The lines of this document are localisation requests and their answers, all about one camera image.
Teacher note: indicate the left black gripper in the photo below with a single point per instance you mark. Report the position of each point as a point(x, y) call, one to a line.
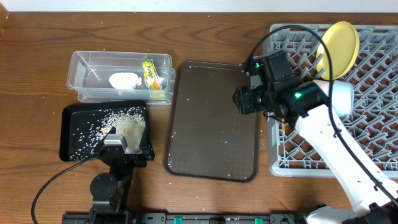
point(148, 152)

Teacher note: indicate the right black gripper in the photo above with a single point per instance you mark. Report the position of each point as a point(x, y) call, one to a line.
point(244, 102)

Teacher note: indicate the pile of rice grains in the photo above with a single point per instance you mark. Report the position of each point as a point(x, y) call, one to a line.
point(90, 127)

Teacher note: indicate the green orange snack wrapper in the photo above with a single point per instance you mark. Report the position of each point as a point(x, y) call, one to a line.
point(152, 81)

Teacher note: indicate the black plastic tray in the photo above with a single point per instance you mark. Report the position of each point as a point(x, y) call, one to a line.
point(67, 120)

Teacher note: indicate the white tissue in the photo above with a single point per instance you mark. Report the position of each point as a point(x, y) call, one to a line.
point(125, 81)

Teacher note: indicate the yellow round plate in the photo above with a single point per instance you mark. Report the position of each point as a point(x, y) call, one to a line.
point(342, 42)

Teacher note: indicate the wooden chopstick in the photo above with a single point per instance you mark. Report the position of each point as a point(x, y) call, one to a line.
point(283, 126)

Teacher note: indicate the pale pink bowl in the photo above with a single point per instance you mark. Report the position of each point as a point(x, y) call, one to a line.
point(323, 85)

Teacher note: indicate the light blue bowl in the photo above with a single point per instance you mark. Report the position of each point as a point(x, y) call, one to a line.
point(342, 98)

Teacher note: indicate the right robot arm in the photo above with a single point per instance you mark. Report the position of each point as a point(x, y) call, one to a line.
point(308, 110)

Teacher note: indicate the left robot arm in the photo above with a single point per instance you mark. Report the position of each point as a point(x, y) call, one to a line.
point(110, 189)

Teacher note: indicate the clear plastic waste bin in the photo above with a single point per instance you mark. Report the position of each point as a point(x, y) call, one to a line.
point(89, 73)

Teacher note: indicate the grey plastic dishwasher rack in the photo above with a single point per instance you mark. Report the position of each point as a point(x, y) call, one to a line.
point(373, 122)

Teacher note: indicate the dark brown serving tray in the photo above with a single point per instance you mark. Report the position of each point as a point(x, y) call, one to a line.
point(208, 138)

